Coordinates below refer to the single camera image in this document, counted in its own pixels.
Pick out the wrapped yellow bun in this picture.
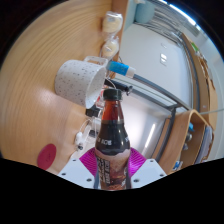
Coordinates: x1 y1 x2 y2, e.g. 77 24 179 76
101 10 124 34
99 35 120 61

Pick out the white desk lamp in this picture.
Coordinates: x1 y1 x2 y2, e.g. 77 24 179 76
143 122 158 153

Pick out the tall black cylinder bottle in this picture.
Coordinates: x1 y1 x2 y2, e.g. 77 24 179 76
103 78 134 96

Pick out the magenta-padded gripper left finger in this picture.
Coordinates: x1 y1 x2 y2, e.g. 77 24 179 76
57 147 98 190

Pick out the flat round red coaster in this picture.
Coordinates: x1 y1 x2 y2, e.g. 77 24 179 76
36 143 58 171

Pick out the dark cola drink bottle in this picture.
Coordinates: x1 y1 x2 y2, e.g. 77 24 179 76
93 88 132 192

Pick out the blue tube with white cap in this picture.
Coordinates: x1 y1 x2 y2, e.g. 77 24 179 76
107 60 137 79

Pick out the grey curtain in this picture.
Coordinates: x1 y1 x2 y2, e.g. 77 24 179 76
156 0 201 34

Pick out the long wooden wall shelf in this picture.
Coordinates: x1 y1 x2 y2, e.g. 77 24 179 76
181 31 219 134

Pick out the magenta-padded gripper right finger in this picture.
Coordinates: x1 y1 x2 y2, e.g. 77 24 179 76
126 147 167 190

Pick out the white speckled mug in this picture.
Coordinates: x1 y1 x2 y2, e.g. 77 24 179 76
54 55 109 110

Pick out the light teal pillow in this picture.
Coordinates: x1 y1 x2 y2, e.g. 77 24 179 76
134 1 157 24

